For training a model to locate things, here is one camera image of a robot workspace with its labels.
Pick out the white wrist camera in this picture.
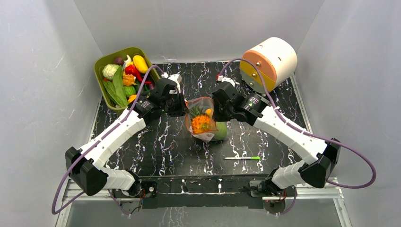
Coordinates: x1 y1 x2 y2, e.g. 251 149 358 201
161 73 182 94
216 74 235 88

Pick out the red chili pepper toy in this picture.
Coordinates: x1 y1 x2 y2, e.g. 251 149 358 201
134 71 152 85

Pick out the yellow squash toy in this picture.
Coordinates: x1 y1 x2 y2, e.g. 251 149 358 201
132 55 148 74

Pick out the green cabbage toy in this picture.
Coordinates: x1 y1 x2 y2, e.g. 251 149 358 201
212 122 227 141

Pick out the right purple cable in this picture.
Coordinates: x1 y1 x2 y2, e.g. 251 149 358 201
219 58 377 190

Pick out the orange carrot toy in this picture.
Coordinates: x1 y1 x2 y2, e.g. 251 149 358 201
122 74 136 87

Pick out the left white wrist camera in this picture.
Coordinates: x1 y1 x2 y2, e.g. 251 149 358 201
161 73 182 94

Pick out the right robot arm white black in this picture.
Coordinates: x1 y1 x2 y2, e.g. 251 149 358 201
212 82 340 196

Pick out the white green cauliflower toy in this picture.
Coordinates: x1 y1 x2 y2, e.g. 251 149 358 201
102 64 120 81

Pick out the green leafy vegetable toy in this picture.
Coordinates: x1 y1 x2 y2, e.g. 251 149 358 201
102 66 128 107

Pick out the dark purple round fruit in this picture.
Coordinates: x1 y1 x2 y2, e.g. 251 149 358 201
113 57 124 66

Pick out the green white pen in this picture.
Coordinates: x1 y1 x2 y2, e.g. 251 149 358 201
224 157 261 160

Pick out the bumpy green lime toy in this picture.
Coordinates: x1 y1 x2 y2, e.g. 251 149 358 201
124 86 136 98

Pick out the white orange yellow drawer box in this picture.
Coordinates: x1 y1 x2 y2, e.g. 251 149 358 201
239 37 297 93

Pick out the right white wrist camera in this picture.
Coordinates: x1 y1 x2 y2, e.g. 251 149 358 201
216 74 235 88

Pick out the olive green plastic bin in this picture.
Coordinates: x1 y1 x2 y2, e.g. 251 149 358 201
94 47 161 115

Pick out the white garlic toy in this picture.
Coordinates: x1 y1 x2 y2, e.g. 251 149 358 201
122 55 132 69

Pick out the orange pineapple toy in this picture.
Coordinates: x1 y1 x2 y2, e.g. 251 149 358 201
190 105 211 134

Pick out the clear zip bag orange zipper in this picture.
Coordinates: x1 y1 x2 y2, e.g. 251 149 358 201
185 96 228 142

